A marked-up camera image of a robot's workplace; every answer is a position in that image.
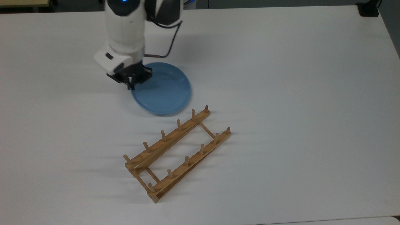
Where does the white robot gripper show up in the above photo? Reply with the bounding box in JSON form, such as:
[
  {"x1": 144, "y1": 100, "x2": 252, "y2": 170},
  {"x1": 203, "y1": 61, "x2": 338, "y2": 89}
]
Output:
[{"x1": 93, "y1": 43, "x2": 153, "y2": 90}]

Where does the blue round plate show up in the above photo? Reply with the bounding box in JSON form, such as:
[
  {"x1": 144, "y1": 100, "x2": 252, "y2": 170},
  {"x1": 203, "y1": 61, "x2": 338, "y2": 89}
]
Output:
[{"x1": 131, "y1": 62, "x2": 192, "y2": 115}]

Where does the wooden plate rack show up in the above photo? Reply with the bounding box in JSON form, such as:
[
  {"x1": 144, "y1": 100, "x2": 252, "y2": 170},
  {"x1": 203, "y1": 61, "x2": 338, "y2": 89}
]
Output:
[{"x1": 123, "y1": 105, "x2": 232, "y2": 204}]

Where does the light wooden desk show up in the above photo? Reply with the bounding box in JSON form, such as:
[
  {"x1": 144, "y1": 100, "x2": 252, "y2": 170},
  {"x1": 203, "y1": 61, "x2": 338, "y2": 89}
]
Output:
[{"x1": 0, "y1": 0, "x2": 50, "y2": 8}]

